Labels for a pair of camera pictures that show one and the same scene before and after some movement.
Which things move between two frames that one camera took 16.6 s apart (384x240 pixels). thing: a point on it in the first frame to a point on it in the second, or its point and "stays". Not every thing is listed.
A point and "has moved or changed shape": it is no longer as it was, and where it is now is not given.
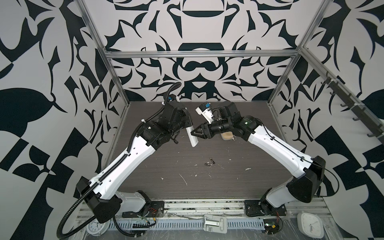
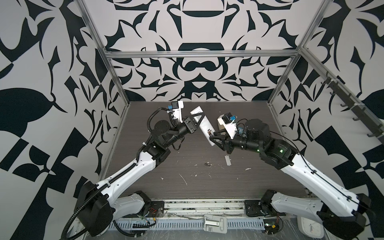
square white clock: [310, 224] stays
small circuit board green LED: [271, 226] stays
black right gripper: [205, 130] to [228, 143]
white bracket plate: [215, 223] stays
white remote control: [193, 140] has moved or changed shape
